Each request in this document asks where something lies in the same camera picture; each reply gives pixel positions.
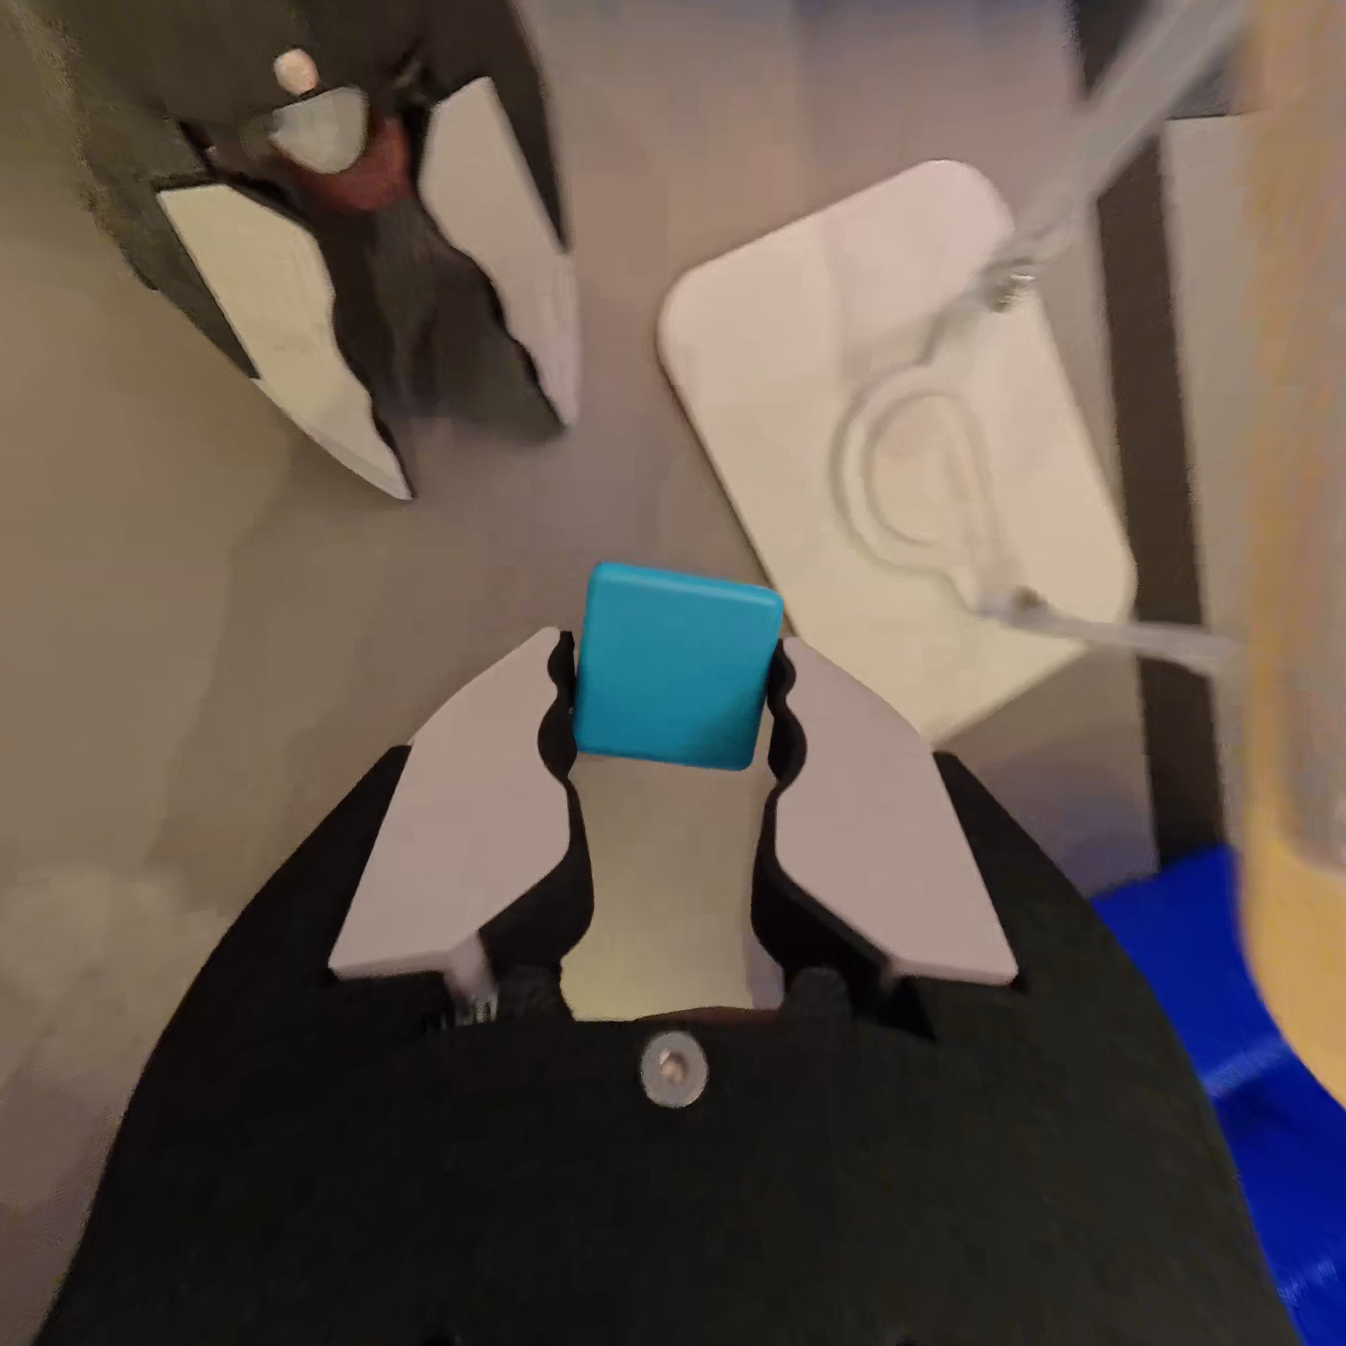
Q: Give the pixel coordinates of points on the wooden board document stand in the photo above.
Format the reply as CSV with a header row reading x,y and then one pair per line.
x,y
768,348

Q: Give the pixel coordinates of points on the blue plastic bin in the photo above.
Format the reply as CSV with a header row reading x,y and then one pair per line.
x,y
1177,947

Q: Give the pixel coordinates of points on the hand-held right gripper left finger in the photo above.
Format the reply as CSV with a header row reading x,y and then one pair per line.
x,y
462,831

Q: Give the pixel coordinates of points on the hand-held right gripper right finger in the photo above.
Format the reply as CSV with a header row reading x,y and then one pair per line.
x,y
888,842

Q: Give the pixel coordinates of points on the grey desk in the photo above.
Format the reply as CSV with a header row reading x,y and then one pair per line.
x,y
157,631

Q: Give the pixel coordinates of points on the teal cube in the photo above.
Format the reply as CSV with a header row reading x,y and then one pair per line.
x,y
673,674

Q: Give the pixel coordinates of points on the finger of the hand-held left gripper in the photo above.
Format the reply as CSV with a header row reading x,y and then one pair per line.
x,y
504,211
273,317

